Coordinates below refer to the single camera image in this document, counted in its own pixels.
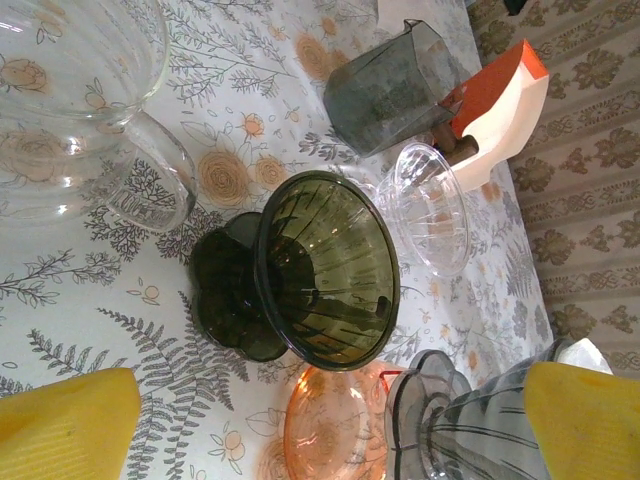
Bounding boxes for smoky glass server wooden handle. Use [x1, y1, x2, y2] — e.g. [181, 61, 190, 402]
[322, 18, 481, 166]

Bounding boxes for clear glass server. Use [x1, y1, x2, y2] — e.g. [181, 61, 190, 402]
[0, 0, 197, 232]

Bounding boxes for orange coffee filter pack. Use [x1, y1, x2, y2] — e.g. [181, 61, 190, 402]
[437, 38, 551, 194]

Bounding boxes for grey glass coffee dripper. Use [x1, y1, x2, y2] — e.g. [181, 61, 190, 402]
[384, 338, 576, 480]

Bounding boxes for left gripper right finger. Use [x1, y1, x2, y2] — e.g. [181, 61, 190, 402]
[524, 362, 640, 480]

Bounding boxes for orange glass server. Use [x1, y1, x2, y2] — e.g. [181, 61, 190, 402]
[282, 362, 404, 480]

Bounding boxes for floral patterned tablecloth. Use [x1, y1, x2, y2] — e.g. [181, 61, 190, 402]
[0, 0, 556, 480]

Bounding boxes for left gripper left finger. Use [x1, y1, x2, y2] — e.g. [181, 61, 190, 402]
[0, 367, 144, 480]

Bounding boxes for clear plastic coffee dripper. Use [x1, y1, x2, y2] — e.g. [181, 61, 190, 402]
[372, 141, 472, 279]

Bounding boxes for green glass coffee dripper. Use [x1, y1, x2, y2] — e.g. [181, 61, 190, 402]
[191, 169, 402, 374]

